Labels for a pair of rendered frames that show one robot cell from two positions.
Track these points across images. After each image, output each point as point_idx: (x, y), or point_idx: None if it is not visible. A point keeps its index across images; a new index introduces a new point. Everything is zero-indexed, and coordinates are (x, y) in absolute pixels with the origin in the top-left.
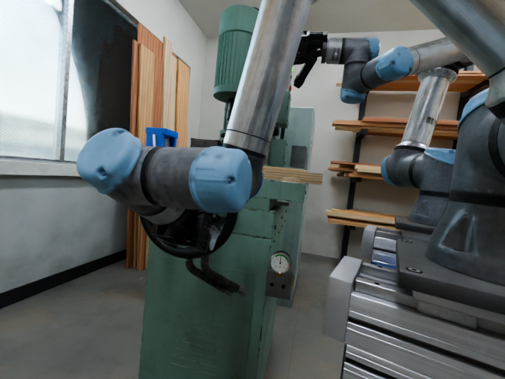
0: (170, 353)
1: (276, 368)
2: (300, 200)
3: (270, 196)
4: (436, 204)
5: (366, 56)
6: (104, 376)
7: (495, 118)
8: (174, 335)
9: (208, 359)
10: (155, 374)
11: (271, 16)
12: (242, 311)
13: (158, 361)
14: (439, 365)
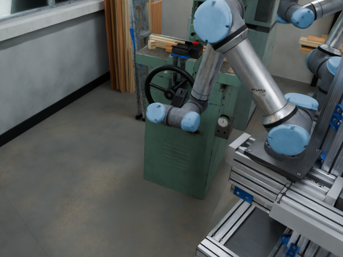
0: (161, 157)
1: (224, 169)
2: (239, 86)
3: (221, 82)
4: (321, 98)
5: None
6: (122, 163)
7: None
8: (163, 149)
9: (182, 161)
10: (153, 166)
11: (211, 53)
12: (201, 141)
13: (154, 160)
14: (256, 175)
